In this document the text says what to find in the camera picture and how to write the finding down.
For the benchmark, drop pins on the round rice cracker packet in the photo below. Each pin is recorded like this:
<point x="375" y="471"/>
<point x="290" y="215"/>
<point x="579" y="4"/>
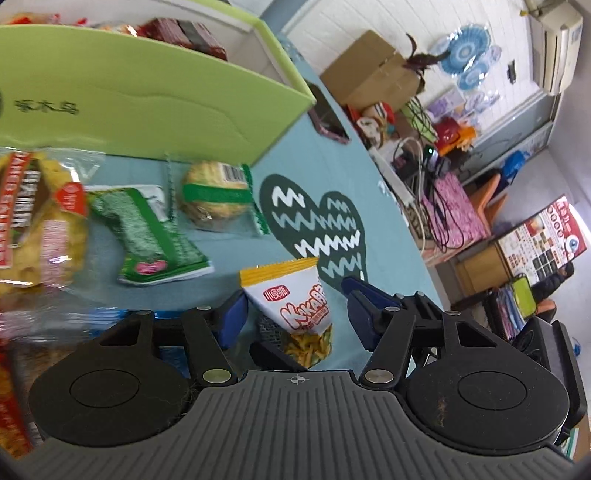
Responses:
<point x="212" y="198"/>

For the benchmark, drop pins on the small blue patterned plate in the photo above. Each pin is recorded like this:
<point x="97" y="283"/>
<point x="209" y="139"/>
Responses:
<point x="475" y="74"/>
<point x="494" y="53"/>

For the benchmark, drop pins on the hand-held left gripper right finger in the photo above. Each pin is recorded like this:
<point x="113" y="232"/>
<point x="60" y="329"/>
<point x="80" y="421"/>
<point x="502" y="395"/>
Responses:
<point x="364" y="309"/>

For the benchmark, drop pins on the orange peanut packet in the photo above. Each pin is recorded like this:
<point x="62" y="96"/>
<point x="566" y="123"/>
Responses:
<point x="46" y="19"/>

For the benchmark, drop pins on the green cardboard box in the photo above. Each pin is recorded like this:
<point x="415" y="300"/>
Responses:
<point x="138" y="92"/>

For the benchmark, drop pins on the wooden side cabinet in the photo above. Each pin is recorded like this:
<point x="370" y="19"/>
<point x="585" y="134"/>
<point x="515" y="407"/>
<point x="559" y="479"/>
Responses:
<point x="482" y="270"/>

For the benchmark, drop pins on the red snack packet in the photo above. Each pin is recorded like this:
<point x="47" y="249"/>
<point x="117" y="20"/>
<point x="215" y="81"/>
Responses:
<point x="11" y="397"/>

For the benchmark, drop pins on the black charger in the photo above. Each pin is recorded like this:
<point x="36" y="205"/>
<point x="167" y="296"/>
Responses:
<point x="405" y="166"/>

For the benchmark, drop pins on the teal printed tablecloth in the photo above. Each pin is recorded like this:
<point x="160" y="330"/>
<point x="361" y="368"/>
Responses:
<point x="221" y="258"/>

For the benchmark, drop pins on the blue snack packet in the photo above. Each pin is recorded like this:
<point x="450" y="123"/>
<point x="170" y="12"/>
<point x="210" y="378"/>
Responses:
<point x="111" y="315"/>

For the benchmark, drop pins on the brown cardboard box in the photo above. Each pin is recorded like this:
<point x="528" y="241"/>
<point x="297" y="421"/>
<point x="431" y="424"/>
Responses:
<point x="369" y="74"/>

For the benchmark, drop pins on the red white plush toy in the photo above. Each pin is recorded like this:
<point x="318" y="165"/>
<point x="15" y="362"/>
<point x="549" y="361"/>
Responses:
<point x="371" y="127"/>

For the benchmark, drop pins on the white air conditioner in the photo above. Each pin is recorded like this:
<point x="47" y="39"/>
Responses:
<point x="554" y="41"/>

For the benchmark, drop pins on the orange chair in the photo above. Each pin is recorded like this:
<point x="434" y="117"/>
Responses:
<point x="487" y="198"/>

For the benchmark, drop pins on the yellow white snack packet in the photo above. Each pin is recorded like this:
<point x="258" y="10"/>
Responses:
<point x="295" y="295"/>

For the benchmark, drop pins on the small black wall device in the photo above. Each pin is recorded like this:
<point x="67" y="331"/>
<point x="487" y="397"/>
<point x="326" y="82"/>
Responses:
<point x="511" y="71"/>

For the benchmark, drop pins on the pink patterned cloth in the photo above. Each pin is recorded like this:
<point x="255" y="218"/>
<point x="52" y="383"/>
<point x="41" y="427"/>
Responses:
<point x="455" y="212"/>

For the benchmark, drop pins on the green patterned bag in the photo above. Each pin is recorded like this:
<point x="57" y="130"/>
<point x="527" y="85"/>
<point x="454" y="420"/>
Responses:
<point x="418" y="120"/>

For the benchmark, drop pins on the clear fried snack packet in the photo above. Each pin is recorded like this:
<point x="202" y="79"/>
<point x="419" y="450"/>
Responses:
<point x="51" y="221"/>

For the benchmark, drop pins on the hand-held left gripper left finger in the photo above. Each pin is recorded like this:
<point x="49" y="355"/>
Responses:
<point x="231" y="318"/>

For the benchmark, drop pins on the large blue patterned plate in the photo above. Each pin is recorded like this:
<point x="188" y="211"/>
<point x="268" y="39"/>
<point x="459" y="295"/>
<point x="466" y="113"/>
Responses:
<point x="464" y="46"/>

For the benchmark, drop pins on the blue bag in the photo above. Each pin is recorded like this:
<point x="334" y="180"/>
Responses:
<point x="516" y="165"/>

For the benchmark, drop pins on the white power strip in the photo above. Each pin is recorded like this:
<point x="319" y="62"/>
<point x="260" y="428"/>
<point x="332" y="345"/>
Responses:
<point x="392" y="184"/>

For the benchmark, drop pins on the printed floor sign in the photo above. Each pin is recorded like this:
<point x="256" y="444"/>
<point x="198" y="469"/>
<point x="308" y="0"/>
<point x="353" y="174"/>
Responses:
<point x="542" y="240"/>

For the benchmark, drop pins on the smartphone with pink case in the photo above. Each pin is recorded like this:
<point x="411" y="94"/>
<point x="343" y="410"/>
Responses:
<point x="328" y="117"/>

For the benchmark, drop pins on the clear dark red dates packet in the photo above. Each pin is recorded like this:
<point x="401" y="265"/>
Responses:
<point x="184" y="37"/>

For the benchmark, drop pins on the stack of magazines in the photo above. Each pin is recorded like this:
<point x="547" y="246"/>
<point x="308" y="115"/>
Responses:
<point x="505" y="314"/>

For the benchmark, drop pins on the dark dried plant ornament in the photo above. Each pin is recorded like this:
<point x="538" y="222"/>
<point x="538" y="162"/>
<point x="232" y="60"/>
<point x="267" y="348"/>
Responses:
<point x="422" y="57"/>

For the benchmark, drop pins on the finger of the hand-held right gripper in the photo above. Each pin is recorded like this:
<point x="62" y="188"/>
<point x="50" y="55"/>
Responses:
<point x="272" y="357"/>

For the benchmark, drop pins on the purple wall picture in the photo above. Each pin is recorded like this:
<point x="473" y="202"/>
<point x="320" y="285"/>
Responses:
<point x="445" y="106"/>

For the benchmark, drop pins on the orange toy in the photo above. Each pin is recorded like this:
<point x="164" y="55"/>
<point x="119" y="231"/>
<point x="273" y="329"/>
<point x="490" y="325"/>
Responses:
<point x="465" y="136"/>

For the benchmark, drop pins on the green snack packet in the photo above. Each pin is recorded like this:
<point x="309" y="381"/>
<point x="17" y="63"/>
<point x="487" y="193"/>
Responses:
<point x="152" y="235"/>

